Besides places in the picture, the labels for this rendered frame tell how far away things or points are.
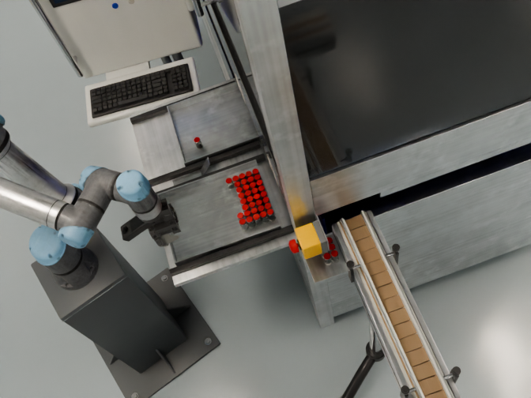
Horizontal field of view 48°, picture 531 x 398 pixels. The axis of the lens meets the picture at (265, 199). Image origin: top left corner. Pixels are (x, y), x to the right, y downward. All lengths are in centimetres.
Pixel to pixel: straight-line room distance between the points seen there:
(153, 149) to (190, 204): 27
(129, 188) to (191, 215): 46
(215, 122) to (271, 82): 94
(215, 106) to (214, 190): 35
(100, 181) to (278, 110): 54
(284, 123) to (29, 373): 201
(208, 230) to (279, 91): 78
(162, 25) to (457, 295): 164
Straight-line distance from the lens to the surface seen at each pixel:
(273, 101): 124
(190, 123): 214
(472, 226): 227
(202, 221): 192
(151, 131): 217
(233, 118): 211
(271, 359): 264
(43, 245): 192
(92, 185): 159
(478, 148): 178
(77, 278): 203
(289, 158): 142
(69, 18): 233
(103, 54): 245
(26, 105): 379
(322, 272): 179
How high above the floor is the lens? 253
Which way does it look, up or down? 60 degrees down
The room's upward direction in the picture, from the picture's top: 18 degrees counter-clockwise
